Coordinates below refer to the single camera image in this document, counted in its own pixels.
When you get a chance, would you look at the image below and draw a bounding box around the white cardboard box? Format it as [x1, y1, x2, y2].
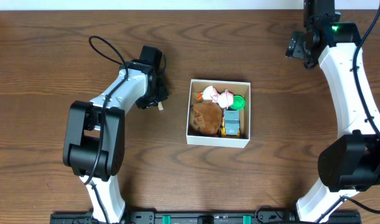
[186, 79, 251, 148]

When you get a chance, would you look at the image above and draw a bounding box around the wooden pig rattle drum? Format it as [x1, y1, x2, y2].
[157, 102, 164, 111]

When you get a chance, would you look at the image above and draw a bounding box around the yellow grey toy truck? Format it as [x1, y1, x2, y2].
[221, 110, 241, 138]

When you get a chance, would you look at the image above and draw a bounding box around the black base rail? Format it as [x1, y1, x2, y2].
[50, 210, 362, 224]

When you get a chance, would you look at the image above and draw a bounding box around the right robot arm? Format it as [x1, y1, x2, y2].
[279, 0, 380, 223]

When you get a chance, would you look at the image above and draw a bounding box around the pink white pig figurine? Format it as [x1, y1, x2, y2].
[197, 86, 234, 109]

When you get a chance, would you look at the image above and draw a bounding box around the brown plush toy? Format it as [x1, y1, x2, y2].
[189, 100, 223, 136]

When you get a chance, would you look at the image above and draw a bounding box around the green round toy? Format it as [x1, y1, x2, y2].
[229, 95, 246, 110]

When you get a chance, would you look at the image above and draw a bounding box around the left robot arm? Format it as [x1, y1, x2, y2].
[63, 45, 169, 223]

